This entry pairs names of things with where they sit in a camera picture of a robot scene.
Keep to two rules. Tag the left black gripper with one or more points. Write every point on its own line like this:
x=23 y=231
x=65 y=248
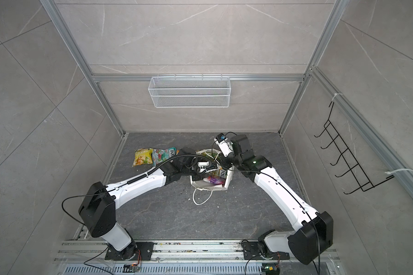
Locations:
x=199 y=161

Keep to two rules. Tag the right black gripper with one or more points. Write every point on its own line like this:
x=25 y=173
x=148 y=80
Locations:
x=223 y=160

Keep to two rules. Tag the white printed paper bag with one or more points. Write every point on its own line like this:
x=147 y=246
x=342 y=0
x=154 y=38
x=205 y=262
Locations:
x=197 y=181

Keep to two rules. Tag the purple Fox's berries candy bag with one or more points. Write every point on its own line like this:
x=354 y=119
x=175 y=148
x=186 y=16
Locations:
x=215 y=180

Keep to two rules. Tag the green Fox's mint candy bag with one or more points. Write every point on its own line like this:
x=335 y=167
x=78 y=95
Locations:
x=161 y=155

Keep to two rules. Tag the yellow chips snack bag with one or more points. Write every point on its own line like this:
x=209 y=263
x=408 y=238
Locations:
x=143 y=156

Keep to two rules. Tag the green yellow Fox's candy bag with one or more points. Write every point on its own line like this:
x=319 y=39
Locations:
x=222 y=173

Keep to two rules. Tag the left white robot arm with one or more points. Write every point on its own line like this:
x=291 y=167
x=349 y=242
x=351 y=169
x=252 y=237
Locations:
x=99 y=205

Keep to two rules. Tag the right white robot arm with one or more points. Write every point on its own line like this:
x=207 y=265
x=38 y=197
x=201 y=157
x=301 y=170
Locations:
x=312 y=231

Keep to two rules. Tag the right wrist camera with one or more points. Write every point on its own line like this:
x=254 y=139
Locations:
x=224 y=144

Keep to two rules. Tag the white wire mesh basket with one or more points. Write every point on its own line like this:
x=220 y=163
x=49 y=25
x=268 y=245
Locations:
x=190 y=92

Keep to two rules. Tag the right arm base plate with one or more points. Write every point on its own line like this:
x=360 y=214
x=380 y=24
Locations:
x=265 y=250

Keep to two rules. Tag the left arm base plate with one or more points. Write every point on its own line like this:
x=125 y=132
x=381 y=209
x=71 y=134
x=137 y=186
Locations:
x=134 y=252

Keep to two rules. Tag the black wire hook rack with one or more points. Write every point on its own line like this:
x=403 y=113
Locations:
x=362 y=181

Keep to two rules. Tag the aluminium mounting rail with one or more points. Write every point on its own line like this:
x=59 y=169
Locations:
x=188 y=257

